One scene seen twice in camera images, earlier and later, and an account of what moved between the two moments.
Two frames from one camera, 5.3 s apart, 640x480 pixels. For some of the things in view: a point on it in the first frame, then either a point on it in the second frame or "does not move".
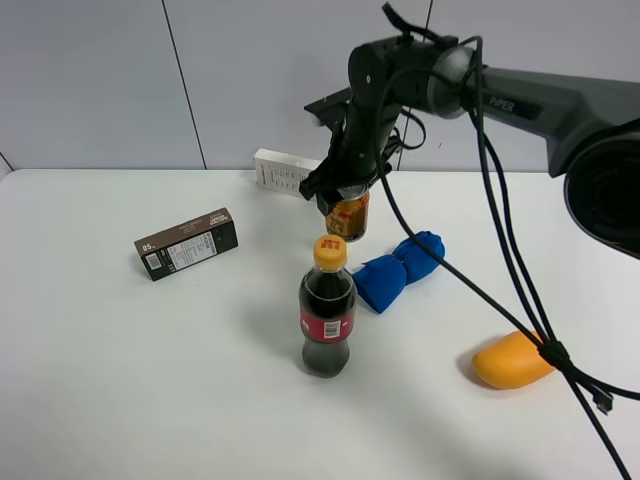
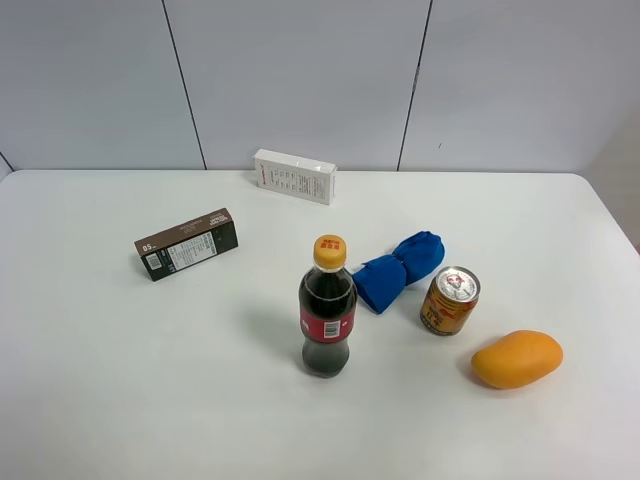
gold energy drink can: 348,221 → 451,302
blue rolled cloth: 382,282 does not move
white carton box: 281,171 does not move
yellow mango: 511,361 does not move
